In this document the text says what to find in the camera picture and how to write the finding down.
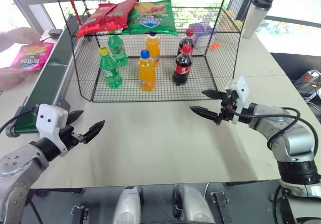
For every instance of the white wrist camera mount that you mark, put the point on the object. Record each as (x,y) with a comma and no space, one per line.
(49,119)
(240,88)

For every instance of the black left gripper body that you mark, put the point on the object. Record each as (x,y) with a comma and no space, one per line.
(70,137)

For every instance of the purple plastic object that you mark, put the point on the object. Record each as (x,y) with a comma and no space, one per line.
(201,31)

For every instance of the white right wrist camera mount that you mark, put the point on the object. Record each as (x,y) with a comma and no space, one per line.
(240,88)

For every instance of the black metal bracket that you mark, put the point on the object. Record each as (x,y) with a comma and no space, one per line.
(79,214)
(222,206)

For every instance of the orange soda bottle blue cap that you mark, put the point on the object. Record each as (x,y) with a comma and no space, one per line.
(146,73)
(153,45)

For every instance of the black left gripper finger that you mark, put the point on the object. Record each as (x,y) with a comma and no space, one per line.
(94,131)
(75,116)

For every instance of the silver rounded shell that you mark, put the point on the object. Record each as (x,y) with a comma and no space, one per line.
(193,205)
(129,206)

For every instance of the cola bottle red cap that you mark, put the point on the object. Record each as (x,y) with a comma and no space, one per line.
(186,42)
(182,68)

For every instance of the green chips bag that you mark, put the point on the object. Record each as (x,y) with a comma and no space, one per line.
(151,16)

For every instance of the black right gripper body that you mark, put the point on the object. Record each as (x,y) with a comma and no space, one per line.
(227,109)

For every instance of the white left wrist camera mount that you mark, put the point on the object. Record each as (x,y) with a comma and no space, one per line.
(49,119)

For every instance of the green soda bottle yellow cap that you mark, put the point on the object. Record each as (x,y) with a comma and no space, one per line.
(110,70)

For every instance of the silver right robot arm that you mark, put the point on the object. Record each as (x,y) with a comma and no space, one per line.
(288,136)

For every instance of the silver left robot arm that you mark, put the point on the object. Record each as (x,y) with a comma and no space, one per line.
(17,166)

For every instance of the small orange object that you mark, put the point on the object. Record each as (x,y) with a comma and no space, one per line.
(215,46)

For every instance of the red stick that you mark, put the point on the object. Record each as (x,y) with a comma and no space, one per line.
(74,5)

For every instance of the person's left hand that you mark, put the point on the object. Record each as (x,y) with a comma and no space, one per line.
(23,35)

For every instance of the pink chips bag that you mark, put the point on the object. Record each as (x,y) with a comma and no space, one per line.
(31,57)

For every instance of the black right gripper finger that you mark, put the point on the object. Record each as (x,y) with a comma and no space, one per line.
(204,112)
(214,94)

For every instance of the black device red label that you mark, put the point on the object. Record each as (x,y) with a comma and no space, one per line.
(307,79)

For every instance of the green conveyor belt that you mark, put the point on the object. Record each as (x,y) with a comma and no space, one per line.
(47,78)

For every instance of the person's right hand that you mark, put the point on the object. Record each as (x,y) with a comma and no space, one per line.
(11,79)

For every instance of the white tumbler black lid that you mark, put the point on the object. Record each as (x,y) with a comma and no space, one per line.
(253,18)

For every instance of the red chips bag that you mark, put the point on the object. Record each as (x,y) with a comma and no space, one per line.
(121,13)
(94,21)

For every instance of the small black box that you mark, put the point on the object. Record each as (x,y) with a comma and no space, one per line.
(55,34)

